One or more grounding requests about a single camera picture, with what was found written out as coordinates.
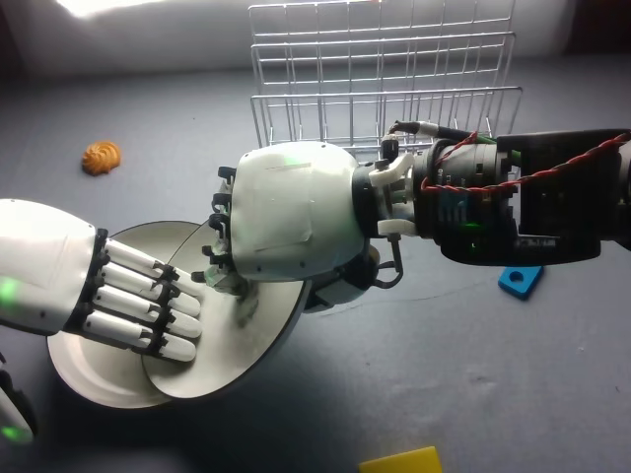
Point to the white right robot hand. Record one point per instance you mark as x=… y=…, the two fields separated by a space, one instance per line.
x=291 y=212

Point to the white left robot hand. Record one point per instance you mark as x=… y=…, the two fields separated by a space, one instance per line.
x=44 y=266

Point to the white plate with dark rim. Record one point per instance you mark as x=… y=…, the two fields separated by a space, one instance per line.
x=236 y=355
x=98 y=374

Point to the orange swirl cookie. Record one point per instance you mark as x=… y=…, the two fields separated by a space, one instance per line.
x=101 y=157

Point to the blue block with two holes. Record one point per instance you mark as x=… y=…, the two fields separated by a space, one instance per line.
x=510 y=290

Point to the yellow rectangular block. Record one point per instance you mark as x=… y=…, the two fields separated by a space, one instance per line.
x=401 y=462

